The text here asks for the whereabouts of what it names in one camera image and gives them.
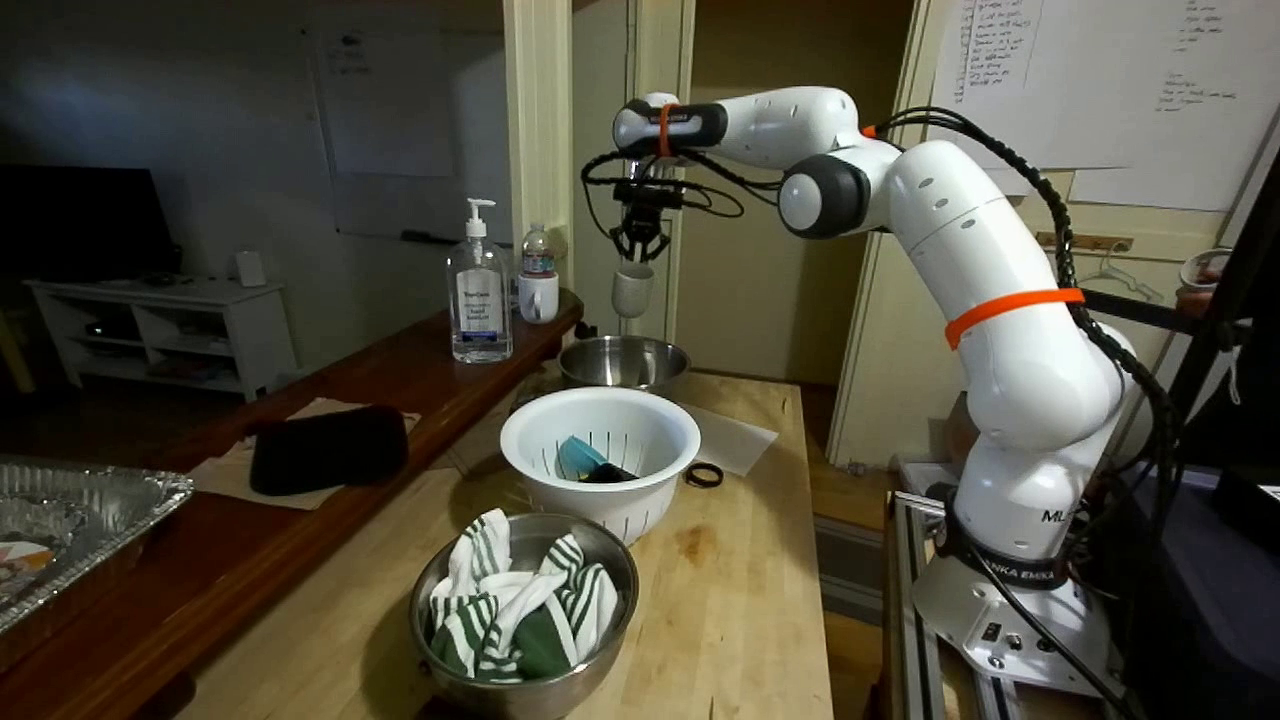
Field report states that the black folded cloth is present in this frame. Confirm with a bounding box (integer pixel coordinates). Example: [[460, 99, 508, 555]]
[[248, 408, 409, 496]]

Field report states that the black television screen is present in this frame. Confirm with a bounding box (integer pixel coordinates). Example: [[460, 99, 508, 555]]
[[0, 165, 182, 278]]

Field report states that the teal scoop in colander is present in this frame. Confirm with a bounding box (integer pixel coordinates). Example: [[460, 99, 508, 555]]
[[557, 435, 630, 483]]

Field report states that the orange cable strap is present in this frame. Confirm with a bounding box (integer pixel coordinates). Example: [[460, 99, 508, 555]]
[[941, 283, 1088, 351]]

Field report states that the green white striped cloth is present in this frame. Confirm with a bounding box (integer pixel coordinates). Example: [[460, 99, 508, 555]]
[[429, 508, 619, 684]]

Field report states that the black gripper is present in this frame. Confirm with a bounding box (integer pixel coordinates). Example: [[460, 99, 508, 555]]
[[613, 179, 675, 263]]

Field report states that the steel mixing bowl far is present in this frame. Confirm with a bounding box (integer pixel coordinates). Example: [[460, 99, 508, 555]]
[[562, 335, 687, 393]]

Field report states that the aluminium foil tray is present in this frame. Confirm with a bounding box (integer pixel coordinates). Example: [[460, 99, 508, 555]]
[[0, 461, 196, 631]]

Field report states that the small clear water bottle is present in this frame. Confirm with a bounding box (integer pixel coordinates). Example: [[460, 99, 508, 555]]
[[517, 227, 562, 325]]

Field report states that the white tv stand shelf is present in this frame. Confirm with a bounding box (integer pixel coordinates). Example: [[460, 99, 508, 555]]
[[33, 278, 298, 399]]

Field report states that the white wall whiteboard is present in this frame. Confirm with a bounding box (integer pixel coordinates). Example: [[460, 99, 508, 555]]
[[932, 0, 1280, 212]]

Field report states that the dark wooden counter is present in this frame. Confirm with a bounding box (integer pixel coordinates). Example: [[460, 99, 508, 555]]
[[0, 305, 581, 720]]

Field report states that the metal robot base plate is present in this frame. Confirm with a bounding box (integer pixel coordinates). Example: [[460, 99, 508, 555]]
[[911, 555, 1115, 700]]

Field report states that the white ceramic cup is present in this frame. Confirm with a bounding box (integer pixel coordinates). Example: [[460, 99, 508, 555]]
[[613, 260, 657, 318]]

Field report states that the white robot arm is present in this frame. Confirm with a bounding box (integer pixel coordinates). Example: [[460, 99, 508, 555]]
[[613, 84, 1128, 569]]

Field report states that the white plastic colander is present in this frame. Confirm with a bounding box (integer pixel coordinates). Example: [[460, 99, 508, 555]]
[[501, 388, 701, 542]]

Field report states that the hand sanitizer pump bottle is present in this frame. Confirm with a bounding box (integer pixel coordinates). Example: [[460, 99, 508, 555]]
[[448, 194, 514, 365]]

